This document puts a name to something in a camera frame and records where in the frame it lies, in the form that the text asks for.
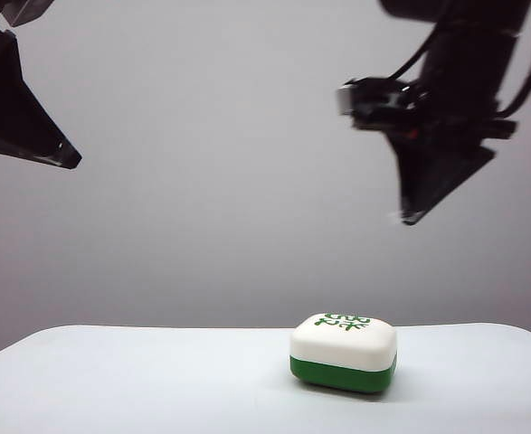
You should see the green and white foam mahjong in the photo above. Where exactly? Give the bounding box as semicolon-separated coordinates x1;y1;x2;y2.
289;311;399;394

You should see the thin black camera cable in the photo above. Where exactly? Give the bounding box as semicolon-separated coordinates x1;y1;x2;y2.
389;20;441;80

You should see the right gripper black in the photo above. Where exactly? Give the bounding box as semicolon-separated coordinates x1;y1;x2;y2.
352;89;518;226

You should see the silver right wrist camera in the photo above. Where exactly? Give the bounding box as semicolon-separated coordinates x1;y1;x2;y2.
336;77;413;120

